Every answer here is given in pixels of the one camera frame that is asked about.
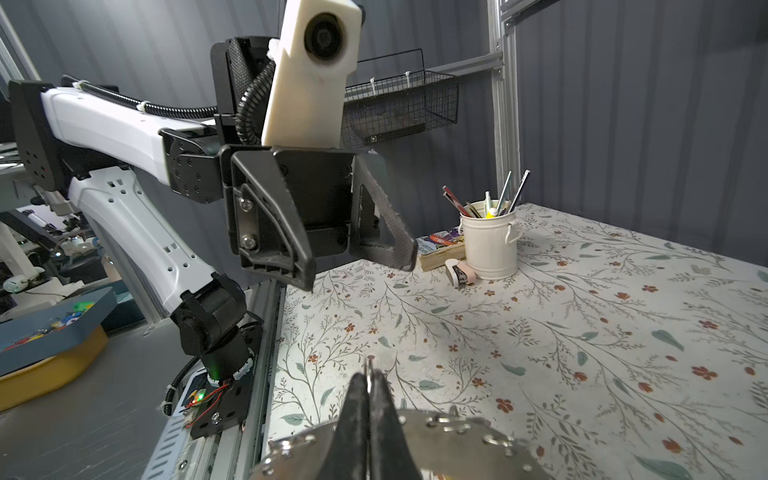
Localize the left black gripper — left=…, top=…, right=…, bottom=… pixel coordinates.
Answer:
left=219, top=145, right=418, bottom=291

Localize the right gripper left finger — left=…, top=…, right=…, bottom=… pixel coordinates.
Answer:
left=316, top=373, right=370, bottom=480

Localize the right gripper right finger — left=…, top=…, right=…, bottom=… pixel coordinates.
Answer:
left=368, top=369, right=422, bottom=480

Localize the large metal ring with keyrings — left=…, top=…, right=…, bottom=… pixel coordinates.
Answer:
left=248, top=407, right=553, bottom=480

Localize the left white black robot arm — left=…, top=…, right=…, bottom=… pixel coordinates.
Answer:
left=9, top=22, right=416, bottom=386

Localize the colourful paperback book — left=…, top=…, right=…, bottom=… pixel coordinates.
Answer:
left=416, top=227, right=466, bottom=272

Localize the white pen cup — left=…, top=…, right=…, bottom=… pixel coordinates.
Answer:
left=460, top=201, right=523, bottom=280

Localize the blue yellow tray outside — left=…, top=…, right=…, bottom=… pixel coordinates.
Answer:
left=1, top=287, right=117, bottom=411

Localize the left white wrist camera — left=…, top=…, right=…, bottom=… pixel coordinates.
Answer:
left=261, top=0, right=364, bottom=149

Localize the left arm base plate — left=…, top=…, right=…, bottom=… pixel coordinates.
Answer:
left=185, top=323, right=265, bottom=442

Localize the black wire mesh basket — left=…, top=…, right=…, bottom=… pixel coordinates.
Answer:
left=340, top=48, right=460, bottom=149

